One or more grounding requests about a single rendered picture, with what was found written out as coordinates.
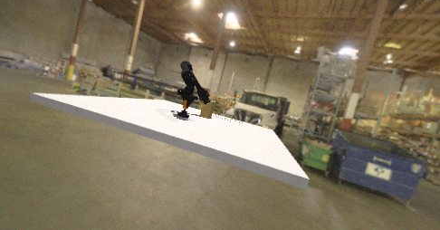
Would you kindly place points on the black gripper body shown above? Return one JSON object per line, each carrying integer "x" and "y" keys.
{"x": 190, "y": 93}

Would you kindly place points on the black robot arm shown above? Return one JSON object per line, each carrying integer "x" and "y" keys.
{"x": 190, "y": 80}

